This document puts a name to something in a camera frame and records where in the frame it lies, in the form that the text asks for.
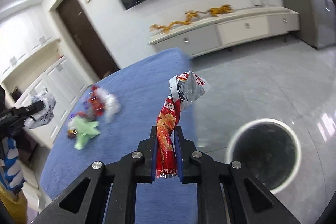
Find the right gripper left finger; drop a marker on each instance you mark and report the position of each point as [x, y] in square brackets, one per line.
[146, 168]

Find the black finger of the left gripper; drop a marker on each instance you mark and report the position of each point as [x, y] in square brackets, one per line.
[13, 115]

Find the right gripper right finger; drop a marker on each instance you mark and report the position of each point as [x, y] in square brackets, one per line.
[187, 171]

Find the white blue snack bag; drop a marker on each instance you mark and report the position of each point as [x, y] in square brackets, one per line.
[45, 114]

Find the green wrapper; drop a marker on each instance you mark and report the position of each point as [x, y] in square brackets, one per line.
[82, 131]

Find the red noodle snack wrapper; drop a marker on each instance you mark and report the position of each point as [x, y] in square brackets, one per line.
[185, 89]

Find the white round trash bin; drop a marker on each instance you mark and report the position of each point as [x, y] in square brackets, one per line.
[270, 149]

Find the blue white gloved hand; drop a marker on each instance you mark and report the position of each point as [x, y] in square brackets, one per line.
[11, 171]

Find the white wardrobe cabinets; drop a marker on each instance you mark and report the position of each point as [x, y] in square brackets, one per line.
[33, 60]

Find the red and white wrapper pile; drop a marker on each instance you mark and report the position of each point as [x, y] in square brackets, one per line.
[101, 103]

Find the dark brown door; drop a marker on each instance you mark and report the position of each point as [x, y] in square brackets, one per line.
[86, 38]

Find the white low tv cabinet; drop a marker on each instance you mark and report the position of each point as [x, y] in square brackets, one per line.
[216, 33]

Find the golden dragon figurine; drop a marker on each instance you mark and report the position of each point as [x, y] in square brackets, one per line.
[190, 16]

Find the golden lion figurine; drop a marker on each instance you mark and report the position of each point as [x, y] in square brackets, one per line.
[224, 9]

